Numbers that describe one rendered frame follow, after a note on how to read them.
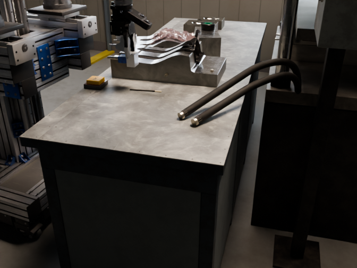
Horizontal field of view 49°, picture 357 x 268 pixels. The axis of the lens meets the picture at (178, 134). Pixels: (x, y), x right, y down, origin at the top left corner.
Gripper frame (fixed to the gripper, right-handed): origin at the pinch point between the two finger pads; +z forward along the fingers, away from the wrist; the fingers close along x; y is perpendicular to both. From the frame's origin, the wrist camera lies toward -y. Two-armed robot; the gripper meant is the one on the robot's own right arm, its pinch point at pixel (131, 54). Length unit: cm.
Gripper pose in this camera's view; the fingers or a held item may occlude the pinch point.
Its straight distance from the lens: 171.2
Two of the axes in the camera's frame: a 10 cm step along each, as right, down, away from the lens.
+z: 0.0, 8.8, 4.7
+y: -9.7, -1.2, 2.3
